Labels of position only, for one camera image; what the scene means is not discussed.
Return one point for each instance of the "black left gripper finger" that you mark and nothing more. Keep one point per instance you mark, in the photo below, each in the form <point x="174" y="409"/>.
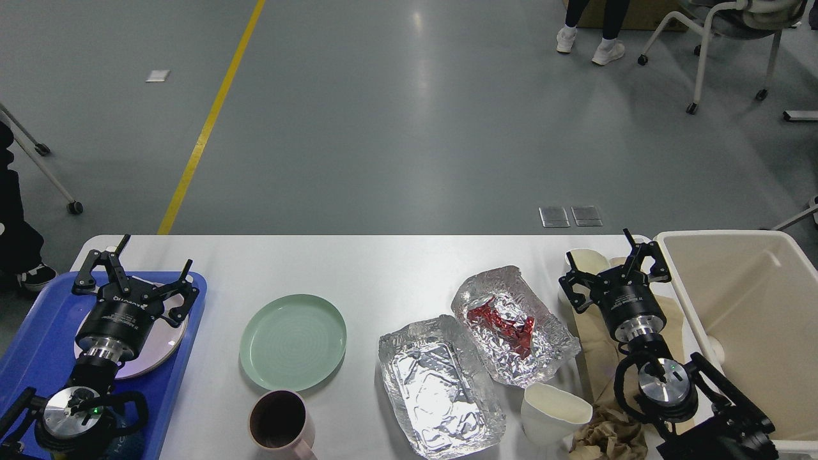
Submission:
<point x="154" y="299"/>
<point x="85" y="284"/>

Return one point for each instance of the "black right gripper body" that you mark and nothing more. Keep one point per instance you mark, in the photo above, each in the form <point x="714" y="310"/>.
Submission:
<point x="627" y="304"/>

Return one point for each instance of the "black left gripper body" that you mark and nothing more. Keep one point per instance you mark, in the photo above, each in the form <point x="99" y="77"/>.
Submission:
<point x="121" y="321"/>

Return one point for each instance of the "brown paper sheet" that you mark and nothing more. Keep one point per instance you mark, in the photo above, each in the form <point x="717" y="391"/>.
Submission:
<point x="601" y="355"/>

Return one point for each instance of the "green plate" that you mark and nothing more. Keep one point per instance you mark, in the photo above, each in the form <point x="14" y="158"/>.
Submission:
<point x="293" y="343"/>

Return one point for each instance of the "pink mug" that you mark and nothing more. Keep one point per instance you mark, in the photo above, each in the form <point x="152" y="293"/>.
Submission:
<point x="281" y="426"/>

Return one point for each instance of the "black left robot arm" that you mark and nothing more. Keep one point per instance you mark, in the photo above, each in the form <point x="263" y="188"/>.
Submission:
<point x="87" y="418"/>

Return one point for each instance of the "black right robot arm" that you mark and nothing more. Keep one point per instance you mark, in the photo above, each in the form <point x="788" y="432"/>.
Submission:
<point x="697" y="411"/>

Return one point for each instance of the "white paper cup far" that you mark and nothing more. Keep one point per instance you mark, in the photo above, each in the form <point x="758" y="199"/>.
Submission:
<point x="588" y="261"/>

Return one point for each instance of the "white paper cup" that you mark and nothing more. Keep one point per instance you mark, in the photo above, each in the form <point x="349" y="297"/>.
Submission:
<point x="549" y="414"/>
<point x="588" y="261"/>

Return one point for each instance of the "pink plate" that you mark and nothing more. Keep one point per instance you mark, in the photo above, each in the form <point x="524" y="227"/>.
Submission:
<point x="160" y="345"/>

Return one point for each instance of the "foil tray with red wrapper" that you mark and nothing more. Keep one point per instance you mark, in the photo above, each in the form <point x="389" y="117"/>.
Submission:
<point x="552" y="343"/>

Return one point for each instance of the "right floor outlet plate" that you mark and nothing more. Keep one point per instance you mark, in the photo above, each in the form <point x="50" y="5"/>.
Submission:
<point x="587" y="216"/>

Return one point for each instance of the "floor outlet plate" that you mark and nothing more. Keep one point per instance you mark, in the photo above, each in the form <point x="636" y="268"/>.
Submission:
<point x="554" y="217"/>
<point x="587" y="216"/>

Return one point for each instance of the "crushed red can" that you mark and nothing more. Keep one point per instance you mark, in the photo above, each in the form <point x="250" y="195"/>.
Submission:
<point x="517" y="335"/>

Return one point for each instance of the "person at left edge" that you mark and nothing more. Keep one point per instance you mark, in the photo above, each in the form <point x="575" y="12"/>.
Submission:
<point x="21" y="244"/>

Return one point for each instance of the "chair leg with caster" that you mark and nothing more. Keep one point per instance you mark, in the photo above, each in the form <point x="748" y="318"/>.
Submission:
<point x="36" y="151"/>

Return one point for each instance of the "blue plastic tray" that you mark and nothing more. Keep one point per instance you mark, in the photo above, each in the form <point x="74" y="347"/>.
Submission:
<point x="41" y="356"/>

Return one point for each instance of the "left floor outlet plate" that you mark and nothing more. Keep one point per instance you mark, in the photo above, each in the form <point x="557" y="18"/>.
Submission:
<point x="554" y="217"/>

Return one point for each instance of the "white paper cup near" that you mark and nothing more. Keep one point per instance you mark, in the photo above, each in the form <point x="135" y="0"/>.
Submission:
<point x="549" y="414"/>

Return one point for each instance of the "dark blue mug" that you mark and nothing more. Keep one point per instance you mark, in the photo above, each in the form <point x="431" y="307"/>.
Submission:
<point x="99" y="442"/>

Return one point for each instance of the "beige plastic bin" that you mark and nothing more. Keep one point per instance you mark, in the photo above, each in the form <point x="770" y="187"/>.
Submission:
<point x="751" y="301"/>

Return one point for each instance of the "crumpled brown paper ball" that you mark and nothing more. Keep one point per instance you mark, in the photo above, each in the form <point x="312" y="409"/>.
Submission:
<point x="610" y="434"/>

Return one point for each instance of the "empty foil tray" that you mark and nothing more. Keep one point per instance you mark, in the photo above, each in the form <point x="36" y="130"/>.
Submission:
<point x="441" y="393"/>

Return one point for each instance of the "cardboard box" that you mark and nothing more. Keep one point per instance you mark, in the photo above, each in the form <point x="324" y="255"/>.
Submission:
<point x="641" y="15"/>

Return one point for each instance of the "white office chair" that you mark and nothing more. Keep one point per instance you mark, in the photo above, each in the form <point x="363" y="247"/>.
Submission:
<point x="743" y="20"/>

